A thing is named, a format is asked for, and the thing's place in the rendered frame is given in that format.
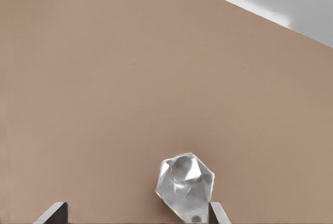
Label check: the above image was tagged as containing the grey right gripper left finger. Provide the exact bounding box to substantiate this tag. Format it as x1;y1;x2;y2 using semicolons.
32;202;69;224

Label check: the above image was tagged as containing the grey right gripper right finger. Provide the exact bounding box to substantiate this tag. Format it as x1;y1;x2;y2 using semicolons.
208;201;232;224

